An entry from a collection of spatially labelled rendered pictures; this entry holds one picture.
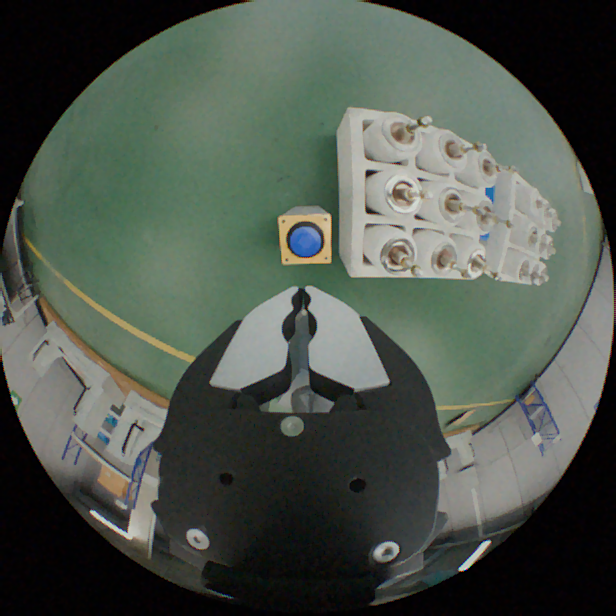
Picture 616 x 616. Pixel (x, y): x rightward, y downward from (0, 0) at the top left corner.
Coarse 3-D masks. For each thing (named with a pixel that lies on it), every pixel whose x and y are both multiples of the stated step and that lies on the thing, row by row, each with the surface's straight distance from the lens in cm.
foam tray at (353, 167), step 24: (360, 120) 44; (360, 144) 42; (360, 168) 41; (384, 168) 43; (408, 168) 45; (360, 192) 41; (480, 192) 61; (360, 216) 41; (384, 216) 42; (360, 240) 42; (360, 264) 43
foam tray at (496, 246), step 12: (504, 180) 79; (516, 180) 80; (504, 192) 78; (504, 204) 77; (504, 216) 76; (492, 228) 78; (504, 228) 75; (540, 228) 103; (480, 240) 81; (492, 240) 78; (504, 240) 75; (492, 252) 77; (504, 252) 76; (528, 252) 95; (492, 264) 77; (492, 276) 77; (504, 276) 81
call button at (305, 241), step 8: (296, 232) 25; (304, 232) 25; (312, 232) 25; (296, 240) 25; (304, 240) 25; (312, 240) 25; (320, 240) 25; (296, 248) 25; (304, 248) 25; (312, 248) 25; (304, 256) 26
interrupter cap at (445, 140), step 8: (440, 136) 43; (448, 136) 45; (456, 136) 47; (440, 144) 42; (448, 144) 45; (440, 152) 42; (448, 152) 44; (448, 160) 43; (456, 160) 45; (464, 160) 46
